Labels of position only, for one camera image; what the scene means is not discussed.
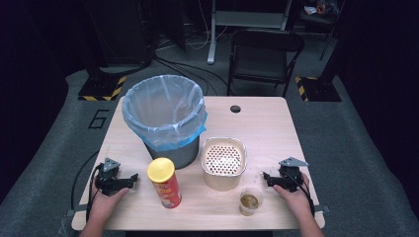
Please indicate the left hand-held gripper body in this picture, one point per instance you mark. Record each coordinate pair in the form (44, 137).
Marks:
(108, 179)

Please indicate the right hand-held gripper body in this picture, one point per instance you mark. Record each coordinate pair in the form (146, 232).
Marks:
(290, 176)

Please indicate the red chip can yellow lid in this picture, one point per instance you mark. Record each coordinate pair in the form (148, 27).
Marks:
(164, 184)

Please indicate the grey trash bin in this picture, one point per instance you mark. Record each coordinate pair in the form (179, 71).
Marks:
(184, 155)

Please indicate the person's right hand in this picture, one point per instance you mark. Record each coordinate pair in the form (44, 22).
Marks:
(296, 200)

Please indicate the person's left hand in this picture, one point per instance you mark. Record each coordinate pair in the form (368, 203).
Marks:
(105, 205)

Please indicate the clear cup with brown liquid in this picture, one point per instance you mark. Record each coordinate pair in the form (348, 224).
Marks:
(249, 201)

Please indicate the beige perforated strainer container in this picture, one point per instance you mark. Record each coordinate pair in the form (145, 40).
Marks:
(224, 161)

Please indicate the hazard striped black base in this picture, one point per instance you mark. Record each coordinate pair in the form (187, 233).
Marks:
(318, 89)
(102, 90)

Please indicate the black folding chair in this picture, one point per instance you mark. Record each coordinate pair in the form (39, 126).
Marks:
(263, 62)

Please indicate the dark cabinet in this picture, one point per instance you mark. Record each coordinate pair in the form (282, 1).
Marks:
(118, 33)

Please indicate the dark chair with clutter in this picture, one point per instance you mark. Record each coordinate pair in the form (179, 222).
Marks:
(321, 16)

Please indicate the grey table bracket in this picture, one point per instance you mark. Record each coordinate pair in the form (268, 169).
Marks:
(77, 210)
(322, 209)

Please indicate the white desk frame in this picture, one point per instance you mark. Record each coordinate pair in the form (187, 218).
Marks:
(245, 19)

